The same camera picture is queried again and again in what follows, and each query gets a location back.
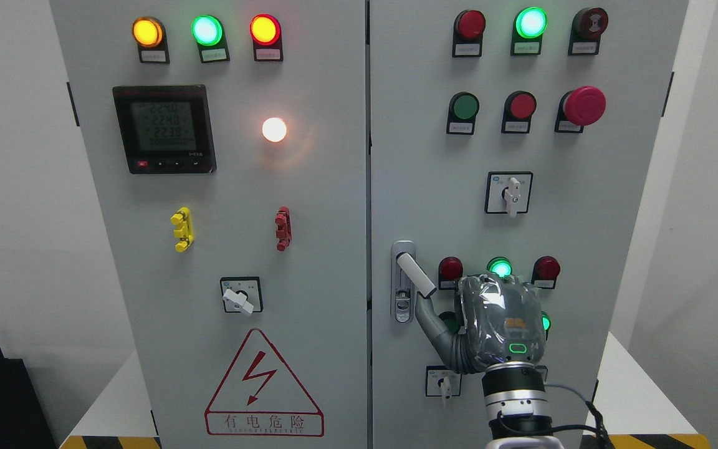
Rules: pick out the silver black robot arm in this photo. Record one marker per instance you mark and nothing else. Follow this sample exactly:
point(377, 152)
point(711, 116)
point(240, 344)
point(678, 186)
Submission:
point(517, 408)

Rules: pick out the red indicator lamp top left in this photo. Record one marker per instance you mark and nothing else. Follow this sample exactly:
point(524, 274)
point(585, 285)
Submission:
point(266, 34)

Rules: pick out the green push button lower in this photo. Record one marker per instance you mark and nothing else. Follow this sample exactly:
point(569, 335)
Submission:
point(451, 321)

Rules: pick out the green lit lamp top right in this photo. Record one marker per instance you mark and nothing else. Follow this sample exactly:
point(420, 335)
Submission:
point(527, 30)

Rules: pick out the red mushroom emergency stop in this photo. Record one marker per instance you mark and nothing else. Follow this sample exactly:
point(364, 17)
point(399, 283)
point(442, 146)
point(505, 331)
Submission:
point(579, 108)

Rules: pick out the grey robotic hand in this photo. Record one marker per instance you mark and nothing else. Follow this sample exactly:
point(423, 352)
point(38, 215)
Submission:
point(503, 324)

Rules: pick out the white platform with hazard stripes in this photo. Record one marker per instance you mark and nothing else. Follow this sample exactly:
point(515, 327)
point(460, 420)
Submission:
point(637, 414)

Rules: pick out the silver swing door handle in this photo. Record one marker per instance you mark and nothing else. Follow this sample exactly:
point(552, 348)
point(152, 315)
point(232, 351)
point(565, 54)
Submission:
point(407, 279)

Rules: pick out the lower white selector switch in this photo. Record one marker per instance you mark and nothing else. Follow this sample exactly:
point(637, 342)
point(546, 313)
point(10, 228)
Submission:
point(442, 383)

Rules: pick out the black box at left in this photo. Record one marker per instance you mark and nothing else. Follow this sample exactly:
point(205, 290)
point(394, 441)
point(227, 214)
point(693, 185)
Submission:
point(22, 421)

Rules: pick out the grey cabinet door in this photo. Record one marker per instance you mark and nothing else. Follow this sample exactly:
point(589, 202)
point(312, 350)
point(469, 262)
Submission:
point(314, 293)
point(430, 187)

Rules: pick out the red triangle warning sticker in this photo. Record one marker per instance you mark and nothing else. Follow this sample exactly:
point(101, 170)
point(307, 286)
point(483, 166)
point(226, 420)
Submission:
point(261, 396)

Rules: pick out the black digital power meter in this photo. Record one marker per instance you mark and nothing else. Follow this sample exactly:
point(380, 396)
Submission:
point(166, 129)

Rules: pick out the upper right white selector switch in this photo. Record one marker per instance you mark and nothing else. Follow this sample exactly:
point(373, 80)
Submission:
point(508, 193)

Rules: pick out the red lamp middle right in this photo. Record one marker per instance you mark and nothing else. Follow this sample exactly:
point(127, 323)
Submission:
point(545, 272)

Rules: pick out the black key selector switch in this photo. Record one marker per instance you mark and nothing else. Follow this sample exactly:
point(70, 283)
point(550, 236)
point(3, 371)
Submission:
point(543, 370)

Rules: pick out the green lit button lower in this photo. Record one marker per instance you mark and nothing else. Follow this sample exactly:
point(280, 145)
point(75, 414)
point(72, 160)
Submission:
point(546, 323)

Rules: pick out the left door white selector switch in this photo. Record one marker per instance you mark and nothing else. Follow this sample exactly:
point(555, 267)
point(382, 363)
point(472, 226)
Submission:
point(242, 295)

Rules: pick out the dark red buzzer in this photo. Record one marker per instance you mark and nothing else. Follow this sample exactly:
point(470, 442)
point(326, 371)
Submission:
point(586, 31)

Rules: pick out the red push button upper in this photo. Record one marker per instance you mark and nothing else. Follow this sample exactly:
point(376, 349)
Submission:
point(518, 110)

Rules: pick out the yellow terminal connector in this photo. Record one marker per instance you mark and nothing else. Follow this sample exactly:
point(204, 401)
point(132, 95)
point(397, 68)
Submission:
point(183, 230)

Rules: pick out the green push button upper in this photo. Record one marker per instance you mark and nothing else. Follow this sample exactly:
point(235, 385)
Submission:
point(462, 112)

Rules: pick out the yellow indicator lamp top left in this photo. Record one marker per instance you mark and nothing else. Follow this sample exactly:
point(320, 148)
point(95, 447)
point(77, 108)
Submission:
point(151, 39)

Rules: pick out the red terminal connector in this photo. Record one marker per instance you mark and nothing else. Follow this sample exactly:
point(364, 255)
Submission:
point(283, 231)

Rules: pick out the white glowing indicator lamp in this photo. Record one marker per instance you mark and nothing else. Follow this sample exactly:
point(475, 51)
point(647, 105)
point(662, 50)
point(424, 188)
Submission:
point(274, 129)

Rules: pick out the green indicator lamp top left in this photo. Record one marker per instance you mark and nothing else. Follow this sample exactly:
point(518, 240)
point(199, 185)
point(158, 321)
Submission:
point(210, 38)

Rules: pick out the red lamp middle left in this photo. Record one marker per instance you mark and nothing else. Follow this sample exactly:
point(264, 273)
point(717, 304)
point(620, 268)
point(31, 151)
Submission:
point(450, 270)

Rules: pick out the green lit lamp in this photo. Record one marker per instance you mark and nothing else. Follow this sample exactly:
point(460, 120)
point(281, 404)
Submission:
point(500, 265)
point(527, 30)

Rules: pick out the left grey cabinet door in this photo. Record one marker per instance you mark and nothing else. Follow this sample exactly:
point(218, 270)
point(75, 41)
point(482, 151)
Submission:
point(314, 293)

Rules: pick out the right grey cabinet door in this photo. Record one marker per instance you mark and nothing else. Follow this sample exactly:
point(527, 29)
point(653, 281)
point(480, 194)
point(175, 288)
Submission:
point(430, 187)

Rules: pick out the red lamp top right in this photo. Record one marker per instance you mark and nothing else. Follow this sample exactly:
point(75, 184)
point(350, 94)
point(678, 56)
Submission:
point(468, 30)

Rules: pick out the green lit lamp middle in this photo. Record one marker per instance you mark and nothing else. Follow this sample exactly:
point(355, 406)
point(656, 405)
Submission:
point(500, 265)

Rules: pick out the green push button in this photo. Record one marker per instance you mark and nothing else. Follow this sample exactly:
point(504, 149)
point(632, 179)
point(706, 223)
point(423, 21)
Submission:
point(462, 112)
point(451, 321)

